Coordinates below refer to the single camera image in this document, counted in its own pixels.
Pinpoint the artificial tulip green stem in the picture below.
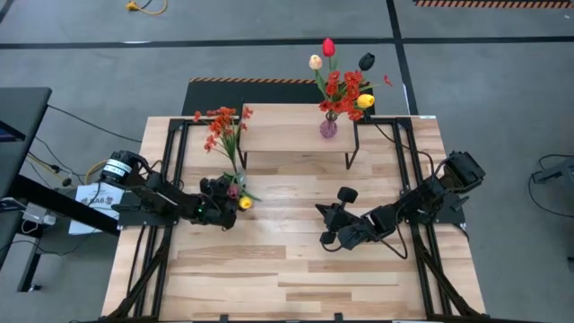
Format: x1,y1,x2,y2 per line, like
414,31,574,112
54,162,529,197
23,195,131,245
340,51,377,118

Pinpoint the dark red artificial tulip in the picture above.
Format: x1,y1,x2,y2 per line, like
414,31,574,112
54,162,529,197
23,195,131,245
226,182,262,202

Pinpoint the white power adapter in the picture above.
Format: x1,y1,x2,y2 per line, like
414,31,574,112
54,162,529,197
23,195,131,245
21,202,57,227

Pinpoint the black looped floor cable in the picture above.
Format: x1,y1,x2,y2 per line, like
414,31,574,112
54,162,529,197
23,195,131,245
526,153,574,220

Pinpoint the black mat striped edge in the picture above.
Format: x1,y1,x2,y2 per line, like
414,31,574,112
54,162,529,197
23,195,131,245
412,0,574,10
181,76,376,117

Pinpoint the clear ribbed glass vase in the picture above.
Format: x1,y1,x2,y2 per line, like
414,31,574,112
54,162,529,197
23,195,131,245
232,168,250,190

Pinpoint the wooden shelf black frame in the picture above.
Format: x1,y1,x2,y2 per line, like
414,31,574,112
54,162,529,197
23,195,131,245
236,102,361,170

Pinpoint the yellow artificial tulip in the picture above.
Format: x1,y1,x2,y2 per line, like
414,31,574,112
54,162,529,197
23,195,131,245
335,92,377,120
237,190,255,212

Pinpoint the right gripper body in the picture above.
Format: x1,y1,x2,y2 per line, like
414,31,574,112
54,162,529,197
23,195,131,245
319,186,361,246

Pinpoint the white paper sign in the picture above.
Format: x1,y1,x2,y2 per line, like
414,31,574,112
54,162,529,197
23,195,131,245
67,181,126,237

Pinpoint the cream artificial tulip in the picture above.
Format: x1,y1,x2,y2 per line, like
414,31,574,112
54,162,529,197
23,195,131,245
309,54,335,120

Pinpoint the orange artificial flower bunch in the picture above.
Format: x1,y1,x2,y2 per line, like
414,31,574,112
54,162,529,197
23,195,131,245
316,69,395,123
192,105,255,179

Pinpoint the pink ribbed glass vase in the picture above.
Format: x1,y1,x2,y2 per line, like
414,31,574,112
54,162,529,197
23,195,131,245
318,117,339,140

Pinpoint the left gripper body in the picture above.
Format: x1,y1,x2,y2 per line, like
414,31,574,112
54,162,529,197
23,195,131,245
198,175,239,231

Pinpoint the black table cable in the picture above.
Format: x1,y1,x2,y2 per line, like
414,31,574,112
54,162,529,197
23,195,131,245
358,107,437,181

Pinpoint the black desk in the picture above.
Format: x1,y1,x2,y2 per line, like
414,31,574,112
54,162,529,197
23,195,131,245
0,86,121,293

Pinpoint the yellow coiled cable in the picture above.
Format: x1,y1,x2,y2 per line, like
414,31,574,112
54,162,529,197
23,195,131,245
83,159,111,185

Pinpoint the yellow extension cord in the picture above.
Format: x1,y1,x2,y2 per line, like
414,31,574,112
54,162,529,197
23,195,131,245
125,0,169,16

